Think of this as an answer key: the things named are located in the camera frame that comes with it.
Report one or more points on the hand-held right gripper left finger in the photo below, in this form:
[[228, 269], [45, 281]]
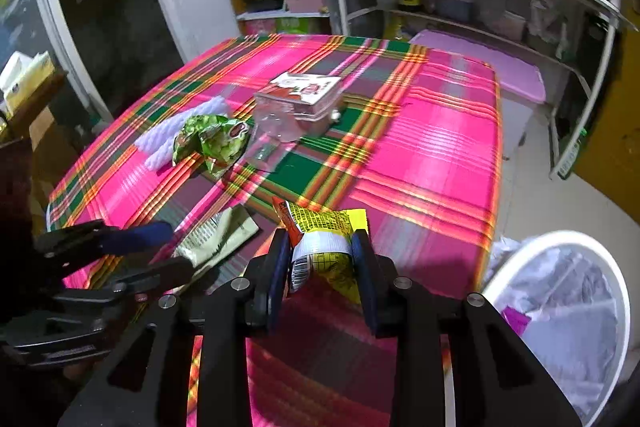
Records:
[[280, 279]]

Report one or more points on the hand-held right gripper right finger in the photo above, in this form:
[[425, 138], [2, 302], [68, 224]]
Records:
[[364, 287]]

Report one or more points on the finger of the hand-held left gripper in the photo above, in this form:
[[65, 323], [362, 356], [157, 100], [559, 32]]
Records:
[[135, 236], [160, 274]]

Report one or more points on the yellow snack wrapper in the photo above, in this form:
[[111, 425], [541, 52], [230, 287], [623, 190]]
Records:
[[325, 227]]

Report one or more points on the beige paper bag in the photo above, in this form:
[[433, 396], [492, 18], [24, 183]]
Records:
[[225, 232]]

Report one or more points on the white round trash bin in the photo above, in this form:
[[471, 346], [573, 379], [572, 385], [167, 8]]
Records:
[[550, 242]]

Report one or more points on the white foam net sleeve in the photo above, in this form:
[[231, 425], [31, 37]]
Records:
[[165, 137]]

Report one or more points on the green snack bag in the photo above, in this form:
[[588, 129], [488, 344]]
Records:
[[215, 142]]

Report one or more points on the small clear plastic piece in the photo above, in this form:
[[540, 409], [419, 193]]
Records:
[[262, 155]]

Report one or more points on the purple snack packet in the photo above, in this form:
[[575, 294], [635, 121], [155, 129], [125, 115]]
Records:
[[515, 319]]

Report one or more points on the pink green plaid tablecloth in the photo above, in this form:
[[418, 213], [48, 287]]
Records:
[[440, 132]]

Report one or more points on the clear plastic box pink label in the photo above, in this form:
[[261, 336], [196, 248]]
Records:
[[305, 88]]

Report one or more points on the white yellow box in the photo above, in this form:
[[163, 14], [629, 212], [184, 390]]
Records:
[[25, 77]]

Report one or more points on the clear bin liner bag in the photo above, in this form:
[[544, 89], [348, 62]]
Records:
[[575, 332]]

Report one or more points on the large green plastic bottle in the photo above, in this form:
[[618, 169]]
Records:
[[572, 154]]

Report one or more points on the pink green carton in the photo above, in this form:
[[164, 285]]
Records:
[[285, 26]]

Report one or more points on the storage box pink lid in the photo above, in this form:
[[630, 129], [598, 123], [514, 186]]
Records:
[[500, 72]]

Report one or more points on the pink plastic basket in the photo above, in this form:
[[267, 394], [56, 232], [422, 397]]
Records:
[[305, 2]]

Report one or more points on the pink plastic tub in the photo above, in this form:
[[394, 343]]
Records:
[[510, 26]]

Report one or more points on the bundle of plastic bags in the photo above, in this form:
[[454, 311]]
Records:
[[550, 24]]

